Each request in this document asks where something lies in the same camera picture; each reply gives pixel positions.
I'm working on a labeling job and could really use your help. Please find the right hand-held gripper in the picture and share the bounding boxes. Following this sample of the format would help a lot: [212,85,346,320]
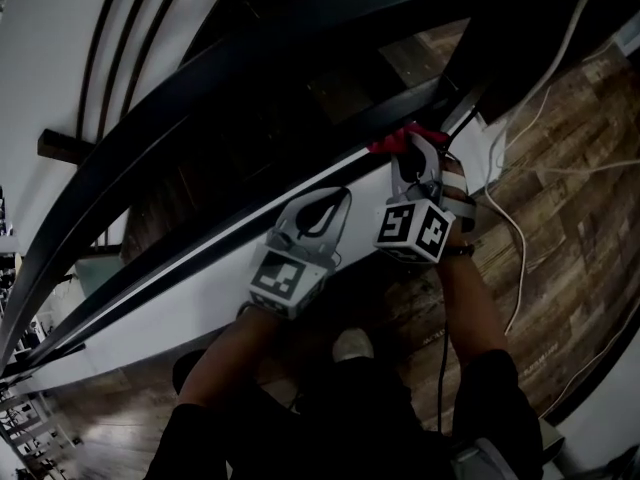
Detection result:
[373,134,458,266]

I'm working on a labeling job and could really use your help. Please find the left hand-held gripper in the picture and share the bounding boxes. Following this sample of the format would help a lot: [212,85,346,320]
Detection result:
[248,187,353,321]

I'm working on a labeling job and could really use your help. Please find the red cloth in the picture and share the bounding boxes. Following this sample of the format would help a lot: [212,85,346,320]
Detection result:
[367,121,449,155]

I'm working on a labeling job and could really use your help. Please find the person's left forearm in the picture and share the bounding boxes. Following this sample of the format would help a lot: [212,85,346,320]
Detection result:
[177,305,281,414]

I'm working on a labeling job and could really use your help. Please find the person's right forearm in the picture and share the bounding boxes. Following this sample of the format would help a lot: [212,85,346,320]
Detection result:
[437,255,509,369]

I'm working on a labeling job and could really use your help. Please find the person's right hand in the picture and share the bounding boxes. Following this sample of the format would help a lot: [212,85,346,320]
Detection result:
[439,160,479,247]

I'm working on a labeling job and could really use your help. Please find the dark wooden staircase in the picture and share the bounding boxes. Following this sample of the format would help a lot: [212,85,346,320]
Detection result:
[119,0,476,264]

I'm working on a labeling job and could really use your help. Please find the person's black clothing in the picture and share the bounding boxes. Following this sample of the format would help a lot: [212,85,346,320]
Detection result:
[142,347,544,480]

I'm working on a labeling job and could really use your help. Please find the frosted glass partition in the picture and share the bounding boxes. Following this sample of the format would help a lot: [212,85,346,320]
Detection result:
[614,17,640,60]

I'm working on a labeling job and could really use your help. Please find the dark wooden stair rails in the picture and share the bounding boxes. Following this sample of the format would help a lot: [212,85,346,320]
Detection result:
[74,0,196,144]

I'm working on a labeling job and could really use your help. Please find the grey waist bag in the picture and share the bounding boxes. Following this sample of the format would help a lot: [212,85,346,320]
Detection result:
[449,437,516,480]

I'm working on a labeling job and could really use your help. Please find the white metal rack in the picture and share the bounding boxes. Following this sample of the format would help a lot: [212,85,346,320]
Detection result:
[0,387,82,480]

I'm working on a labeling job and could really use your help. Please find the white charger cable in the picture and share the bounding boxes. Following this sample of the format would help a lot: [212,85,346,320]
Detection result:
[482,0,640,338]

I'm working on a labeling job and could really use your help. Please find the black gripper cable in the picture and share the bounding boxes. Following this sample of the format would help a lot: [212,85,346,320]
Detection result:
[436,317,450,435]

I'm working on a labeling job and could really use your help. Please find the short dark wooden post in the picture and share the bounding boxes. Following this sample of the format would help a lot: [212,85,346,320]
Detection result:
[37,128,97,167]

